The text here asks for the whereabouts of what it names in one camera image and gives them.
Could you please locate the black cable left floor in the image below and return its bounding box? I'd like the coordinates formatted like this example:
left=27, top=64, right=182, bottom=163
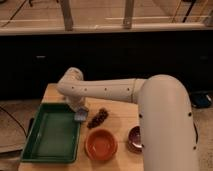
left=0, top=105, right=28, bottom=138

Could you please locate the dark grape bunch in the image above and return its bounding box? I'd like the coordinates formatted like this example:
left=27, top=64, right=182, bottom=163
left=87, top=108, right=108, bottom=129

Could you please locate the dark purple bowl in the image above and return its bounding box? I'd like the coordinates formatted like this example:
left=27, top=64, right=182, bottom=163
left=127, top=126, right=142, bottom=154

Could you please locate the wooden table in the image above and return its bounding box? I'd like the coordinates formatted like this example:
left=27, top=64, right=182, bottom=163
left=18, top=82, right=158, bottom=171

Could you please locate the orange bowl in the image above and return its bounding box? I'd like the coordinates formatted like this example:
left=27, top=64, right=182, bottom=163
left=84, top=129, right=118, bottom=161

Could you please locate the black power adapter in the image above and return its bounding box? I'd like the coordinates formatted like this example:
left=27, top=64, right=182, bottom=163
left=190, top=92, right=212, bottom=108

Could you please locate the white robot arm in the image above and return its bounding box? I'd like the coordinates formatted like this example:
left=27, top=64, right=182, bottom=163
left=57, top=67, right=199, bottom=171

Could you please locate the green plastic tray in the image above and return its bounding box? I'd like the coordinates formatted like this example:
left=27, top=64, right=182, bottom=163
left=21, top=103, right=81, bottom=163

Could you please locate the blue grey sponge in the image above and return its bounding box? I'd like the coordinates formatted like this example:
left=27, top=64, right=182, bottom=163
left=74, top=110, right=88, bottom=122

